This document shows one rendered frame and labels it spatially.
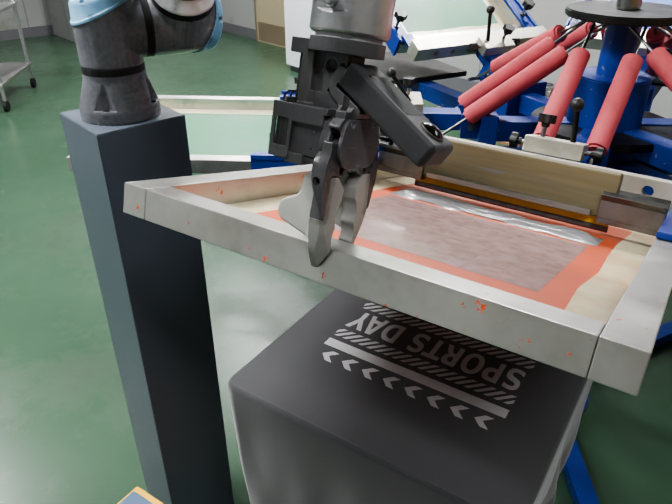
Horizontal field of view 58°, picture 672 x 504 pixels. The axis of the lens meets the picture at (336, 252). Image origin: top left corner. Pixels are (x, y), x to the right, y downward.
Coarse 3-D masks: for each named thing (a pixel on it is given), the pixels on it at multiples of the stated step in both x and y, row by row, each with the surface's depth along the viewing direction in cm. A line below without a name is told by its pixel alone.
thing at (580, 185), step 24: (456, 144) 111; (432, 168) 115; (456, 168) 112; (480, 168) 110; (504, 168) 107; (528, 168) 105; (552, 168) 103; (576, 168) 101; (528, 192) 106; (552, 192) 104; (576, 192) 102; (600, 192) 100
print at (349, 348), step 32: (352, 320) 103; (384, 320) 103; (416, 320) 103; (320, 352) 96; (352, 352) 96; (384, 352) 96; (416, 352) 96; (448, 352) 96; (480, 352) 96; (512, 352) 96; (384, 384) 90; (416, 384) 90; (448, 384) 90; (480, 384) 90; (512, 384) 90; (480, 416) 84
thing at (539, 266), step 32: (480, 224) 96; (416, 256) 73; (448, 256) 75; (480, 256) 78; (512, 256) 80; (544, 256) 82; (576, 256) 85; (512, 288) 67; (544, 288) 69; (576, 288) 70
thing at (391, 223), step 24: (384, 192) 110; (432, 192) 117; (384, 216) 91; (408, 216) 94; (432, 216) 96; (456, 216) 99; (480, 216) 102; (360, 240) 77; (384, 240) 78; (408, 240) 80
